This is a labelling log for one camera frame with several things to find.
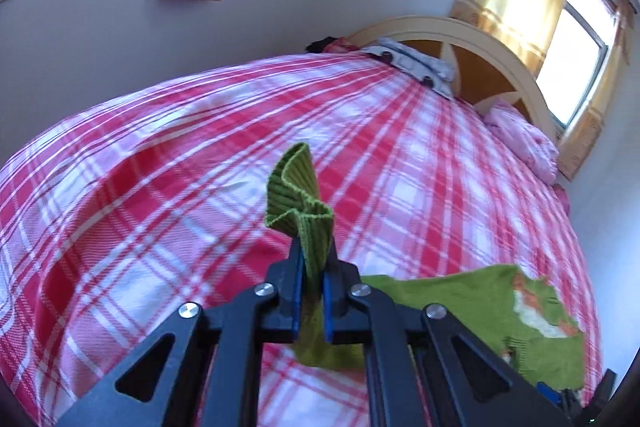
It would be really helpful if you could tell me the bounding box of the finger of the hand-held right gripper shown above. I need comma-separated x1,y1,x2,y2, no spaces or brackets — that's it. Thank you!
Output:
536,381,564,408

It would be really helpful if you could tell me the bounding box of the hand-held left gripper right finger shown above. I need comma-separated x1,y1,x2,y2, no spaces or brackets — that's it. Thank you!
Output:
320,252,576,427

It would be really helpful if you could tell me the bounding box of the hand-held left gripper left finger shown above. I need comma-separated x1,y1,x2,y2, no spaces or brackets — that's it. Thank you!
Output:
55,234,306,427

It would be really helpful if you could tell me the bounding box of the green knitted sweater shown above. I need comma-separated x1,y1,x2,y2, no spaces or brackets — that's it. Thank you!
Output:
264,142,587,389

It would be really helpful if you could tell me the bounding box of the red plaid blanket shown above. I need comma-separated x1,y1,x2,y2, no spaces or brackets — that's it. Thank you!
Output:
0,51,605,427

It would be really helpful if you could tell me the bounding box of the pink cloth beside bed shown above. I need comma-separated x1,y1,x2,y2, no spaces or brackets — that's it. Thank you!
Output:
552,184,572,219

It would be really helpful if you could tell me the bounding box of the small red cloth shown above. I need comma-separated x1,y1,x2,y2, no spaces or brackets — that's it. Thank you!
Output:
322,38,359,54

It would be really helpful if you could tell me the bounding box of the grey patterned pillow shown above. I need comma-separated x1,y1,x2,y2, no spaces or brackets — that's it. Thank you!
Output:
362,37,461,98

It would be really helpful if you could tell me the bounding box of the pink pillow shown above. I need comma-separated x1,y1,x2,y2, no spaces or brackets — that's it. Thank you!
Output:
482,99,561,186

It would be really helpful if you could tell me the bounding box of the cream wooden headboard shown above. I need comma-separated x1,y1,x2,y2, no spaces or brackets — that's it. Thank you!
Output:
345,16,559,142

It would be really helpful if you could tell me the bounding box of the window with white frame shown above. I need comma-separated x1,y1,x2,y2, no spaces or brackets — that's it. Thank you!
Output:
534,0,632,128

